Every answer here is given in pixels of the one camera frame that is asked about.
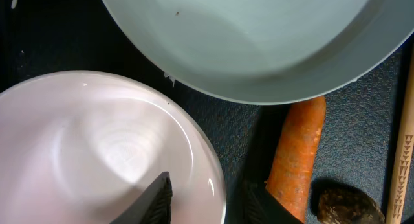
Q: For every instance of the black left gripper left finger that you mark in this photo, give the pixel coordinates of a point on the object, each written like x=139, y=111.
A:
x=153, y=206

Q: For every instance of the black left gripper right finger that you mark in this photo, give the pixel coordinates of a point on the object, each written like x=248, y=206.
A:
x=259, y=207

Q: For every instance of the orange carrot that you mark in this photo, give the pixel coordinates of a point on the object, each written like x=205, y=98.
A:
x=290, y=176

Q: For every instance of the brown food scrap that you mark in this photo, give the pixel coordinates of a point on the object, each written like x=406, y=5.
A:
x=348, y=206

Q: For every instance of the pink bowl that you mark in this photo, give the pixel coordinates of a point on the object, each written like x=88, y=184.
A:
x=83, y=146

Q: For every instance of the grey round plate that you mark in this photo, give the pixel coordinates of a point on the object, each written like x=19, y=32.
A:
x=264, y=51

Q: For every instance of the wooden chopstick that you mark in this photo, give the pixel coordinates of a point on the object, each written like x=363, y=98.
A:
x=403, y=156

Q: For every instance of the round black serving tray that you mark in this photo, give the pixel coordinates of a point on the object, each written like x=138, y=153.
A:
x=360, y=134

